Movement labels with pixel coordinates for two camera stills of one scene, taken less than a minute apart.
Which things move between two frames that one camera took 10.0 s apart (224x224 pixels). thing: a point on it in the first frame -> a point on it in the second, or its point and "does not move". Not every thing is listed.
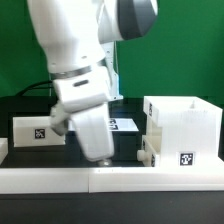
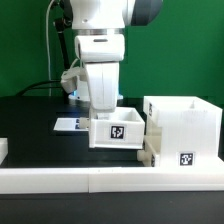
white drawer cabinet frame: x=189 y=131 does not move
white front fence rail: x=111 y=180 does not move
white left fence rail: x=4 y=149 does not move
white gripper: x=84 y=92 -> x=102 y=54
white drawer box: x=36 y=131 -> x=122 y=128
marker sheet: x=115 y=125 -> x=69 y=124
